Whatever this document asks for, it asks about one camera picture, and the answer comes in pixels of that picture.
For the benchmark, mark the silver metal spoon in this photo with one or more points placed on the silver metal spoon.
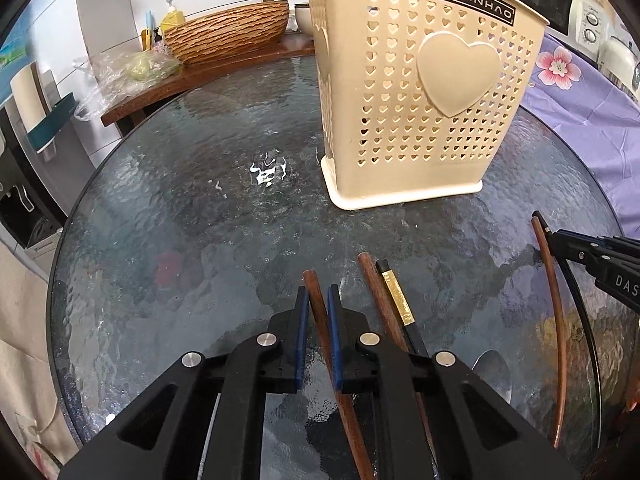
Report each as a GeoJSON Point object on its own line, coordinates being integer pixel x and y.
{"type": "Point", "coordinates": [492, 375]}

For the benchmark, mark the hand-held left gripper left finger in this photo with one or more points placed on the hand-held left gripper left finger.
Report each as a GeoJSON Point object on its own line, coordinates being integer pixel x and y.
{"type": "Point", "coordinates": [301, 330]}

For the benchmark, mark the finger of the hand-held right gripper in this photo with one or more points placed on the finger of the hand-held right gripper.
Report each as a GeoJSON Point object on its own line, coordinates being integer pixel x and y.
{"type": "Point", "coordinates": [575, 247]}

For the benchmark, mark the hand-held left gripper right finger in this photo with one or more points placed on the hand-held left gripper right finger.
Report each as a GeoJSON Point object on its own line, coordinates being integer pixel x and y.
{"type": "Point", "coordinates": [334, 335]}

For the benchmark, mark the white electric kettle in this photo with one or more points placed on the white electric kettle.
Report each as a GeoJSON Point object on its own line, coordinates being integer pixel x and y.
{"type": "Point", "coordinates": [617, 57]}

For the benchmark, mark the black gold-banded chopstick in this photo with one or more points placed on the black gold-banded chopstick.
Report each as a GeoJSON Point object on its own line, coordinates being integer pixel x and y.
{"type": "Point", "coordinates": [395, 295]}

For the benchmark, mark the brown wooden chopstick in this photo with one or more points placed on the brown wooden chopstick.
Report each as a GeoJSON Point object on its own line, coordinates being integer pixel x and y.
{"type": "Point", "coordinates": [312, 295]}
{"type": "Point", "coordinates": [564, 360]}
{"type": "Point", "coordinates": [372, 285]}

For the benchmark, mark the woven pattern wash basin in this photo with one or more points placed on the woven pattern wash basin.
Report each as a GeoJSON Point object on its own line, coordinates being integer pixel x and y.
{"type": "Point", "coordinates": [225, 30]}

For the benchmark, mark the yellow soap pump bottle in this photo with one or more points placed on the yellow soap pump bottle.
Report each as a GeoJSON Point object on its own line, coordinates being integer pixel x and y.
{"type": "Point", "coordinates": [172, 17]}

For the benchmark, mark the teal cup holder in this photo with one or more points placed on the teal cup holder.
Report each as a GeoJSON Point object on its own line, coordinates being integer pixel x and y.
{"type": "Point", "coordinates": [50, 125]}

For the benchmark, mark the wooden counter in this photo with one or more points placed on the wooden counter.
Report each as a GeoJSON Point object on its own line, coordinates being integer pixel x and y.
{"type": "Point", "coordinates": [210, 75]}

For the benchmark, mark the grey water dispenser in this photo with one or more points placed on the grey water dispenser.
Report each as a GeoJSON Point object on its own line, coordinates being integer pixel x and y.
{"type": "Point", "coordinates": [20, 200]}

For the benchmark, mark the blue toothbrush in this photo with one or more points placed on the blue toothbrush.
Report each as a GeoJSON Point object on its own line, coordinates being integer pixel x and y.
{"type": "Point", "coordinates": [149, 25]}

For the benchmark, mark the blue water jug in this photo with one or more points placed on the blue water jug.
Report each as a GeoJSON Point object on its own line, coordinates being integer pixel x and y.
{"type": "Point", "coordinates": [12, 57]}

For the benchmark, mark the cream cooking pot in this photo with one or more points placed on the cream cooking pot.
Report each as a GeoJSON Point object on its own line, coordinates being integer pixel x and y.
{"type": "Point", "coordinates": [302, 16]}

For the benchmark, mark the beige cloth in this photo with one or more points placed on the beige cloth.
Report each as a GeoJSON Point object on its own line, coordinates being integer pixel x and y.
{"type": "Point", "coordinates": [25, 335]}

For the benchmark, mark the white microwave oven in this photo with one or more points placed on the white microwave oven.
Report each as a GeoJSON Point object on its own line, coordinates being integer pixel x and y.
{"type": "Point", "coordinates": [540, 5]}

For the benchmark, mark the cream perforated utensil holder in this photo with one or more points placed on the cream perforated utensil holder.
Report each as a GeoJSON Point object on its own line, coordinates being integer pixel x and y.
{"type": "Point", "coordinates": [400, 110]}

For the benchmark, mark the thin black chopstick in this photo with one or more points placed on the thin black chopstick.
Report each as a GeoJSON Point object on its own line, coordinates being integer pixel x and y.
{"type": "Point", "coordinates": [591, 345]}

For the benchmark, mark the purple floral cloth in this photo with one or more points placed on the purple floral cloth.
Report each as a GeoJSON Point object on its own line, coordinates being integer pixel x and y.
{"type": "Point", "coordinates": [590, 125]}

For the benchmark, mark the white paper cup tube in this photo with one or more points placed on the white paper cup tube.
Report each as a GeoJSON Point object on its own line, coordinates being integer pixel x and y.
{"type": "Point", "coordinates": [30, 92]}

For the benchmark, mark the clear plastic bag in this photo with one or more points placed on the clear plastic bag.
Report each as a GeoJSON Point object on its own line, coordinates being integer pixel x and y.
{"type": "Point", "coordinates": [120, 75]}

